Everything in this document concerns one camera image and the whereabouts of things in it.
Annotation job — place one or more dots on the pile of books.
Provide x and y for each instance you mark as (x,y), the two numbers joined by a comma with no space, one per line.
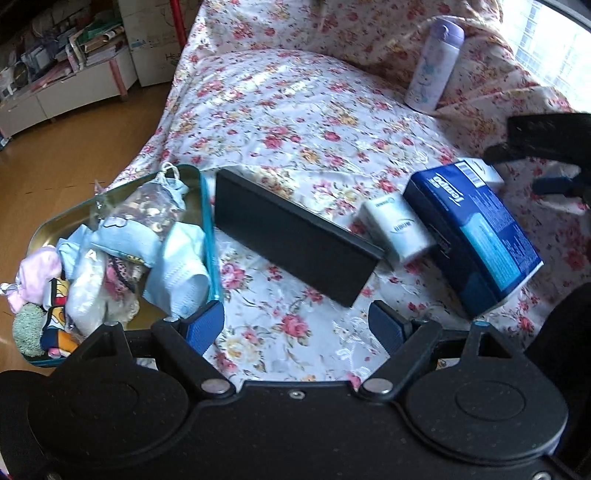
(92,41)

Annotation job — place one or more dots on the black rectangular box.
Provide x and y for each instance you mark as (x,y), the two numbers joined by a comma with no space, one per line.
(295,240)

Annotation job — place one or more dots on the teal tin tray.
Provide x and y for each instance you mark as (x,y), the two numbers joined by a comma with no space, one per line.
(51,230)

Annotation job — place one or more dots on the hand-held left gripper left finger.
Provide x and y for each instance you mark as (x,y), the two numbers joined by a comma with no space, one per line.
(205,325)

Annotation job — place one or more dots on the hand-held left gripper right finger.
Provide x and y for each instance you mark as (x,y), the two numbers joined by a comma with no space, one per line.
(385,327)

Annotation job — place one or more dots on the red pole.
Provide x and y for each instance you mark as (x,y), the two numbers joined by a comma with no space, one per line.
(178,18)

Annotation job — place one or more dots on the white cabinet with drawings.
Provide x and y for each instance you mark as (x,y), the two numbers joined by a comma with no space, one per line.
(147,50)

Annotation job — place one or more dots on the cartoon print cloth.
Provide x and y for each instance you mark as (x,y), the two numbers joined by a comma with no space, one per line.
(57,318)

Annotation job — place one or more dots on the white low cabinet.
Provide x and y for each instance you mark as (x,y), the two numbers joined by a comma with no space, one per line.
(60,99)

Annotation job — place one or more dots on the white packaged face mask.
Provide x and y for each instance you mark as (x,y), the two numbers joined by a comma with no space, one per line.
(87,290)

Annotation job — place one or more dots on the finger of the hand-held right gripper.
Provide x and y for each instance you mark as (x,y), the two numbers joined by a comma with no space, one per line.
(558,185)
(545,136)

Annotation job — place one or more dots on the purple cartoon water bottle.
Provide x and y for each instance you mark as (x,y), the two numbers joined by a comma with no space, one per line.
(431,69)

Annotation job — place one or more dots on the light blue fabric pouch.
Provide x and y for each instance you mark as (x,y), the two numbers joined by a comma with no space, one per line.
(124,237)

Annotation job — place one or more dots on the green scrunchie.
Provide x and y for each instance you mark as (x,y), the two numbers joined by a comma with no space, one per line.
(27,330)

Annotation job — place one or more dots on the white tissue pack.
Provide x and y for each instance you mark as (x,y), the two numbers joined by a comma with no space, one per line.
(401,233)
(489,173)

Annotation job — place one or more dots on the patterned crochet pouch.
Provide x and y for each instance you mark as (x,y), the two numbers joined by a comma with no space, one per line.
(121,272)

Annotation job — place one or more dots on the clear plastic packet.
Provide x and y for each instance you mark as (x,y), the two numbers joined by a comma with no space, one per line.
(122,309)

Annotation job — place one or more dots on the pink fabric pouch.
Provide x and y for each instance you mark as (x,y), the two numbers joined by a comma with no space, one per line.
(39,272)

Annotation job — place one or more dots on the floral bedsheet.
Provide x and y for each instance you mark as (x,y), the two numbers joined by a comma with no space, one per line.
(295,106)

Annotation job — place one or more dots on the blue tissue box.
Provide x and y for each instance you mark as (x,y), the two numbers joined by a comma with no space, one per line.
(480,235)

